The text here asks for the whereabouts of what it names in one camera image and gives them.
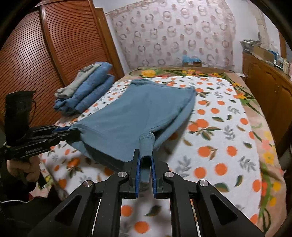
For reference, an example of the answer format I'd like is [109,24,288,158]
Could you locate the floral pink blanket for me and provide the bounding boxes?
[42,68,287,236]

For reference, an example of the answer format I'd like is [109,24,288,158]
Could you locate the orange print white bedsheet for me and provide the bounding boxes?
[40,76,261,236]

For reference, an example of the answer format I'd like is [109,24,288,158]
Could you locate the brown cardboard box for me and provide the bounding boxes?
[253,45,275,63]

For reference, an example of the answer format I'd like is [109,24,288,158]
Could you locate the stack of newspapers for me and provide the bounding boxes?
[240,40,262,52]

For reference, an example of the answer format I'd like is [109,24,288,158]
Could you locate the teal blue knit pants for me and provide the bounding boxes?
[66,79,196,171]

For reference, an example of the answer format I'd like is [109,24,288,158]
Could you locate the circle pattern lace curtain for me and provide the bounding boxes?
[108,1,236,70]

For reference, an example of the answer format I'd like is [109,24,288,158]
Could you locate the cardboard box with blue bag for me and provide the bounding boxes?
[182,55,202,67]

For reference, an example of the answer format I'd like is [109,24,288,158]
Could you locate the left hand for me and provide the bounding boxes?
[6,156,41,182]

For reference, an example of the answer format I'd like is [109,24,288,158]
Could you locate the wooden louvered wardrobe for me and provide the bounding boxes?
[1,1,124,126]

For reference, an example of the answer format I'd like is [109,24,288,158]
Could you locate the folded grey garment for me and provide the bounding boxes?
[54,63,101,99]

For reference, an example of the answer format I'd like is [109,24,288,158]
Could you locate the folded blue denim jeans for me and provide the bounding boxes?
[53,62,115,115]

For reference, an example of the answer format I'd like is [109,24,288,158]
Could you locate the long wooden sideboard cabinet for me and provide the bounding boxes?
[242,52,292,157]

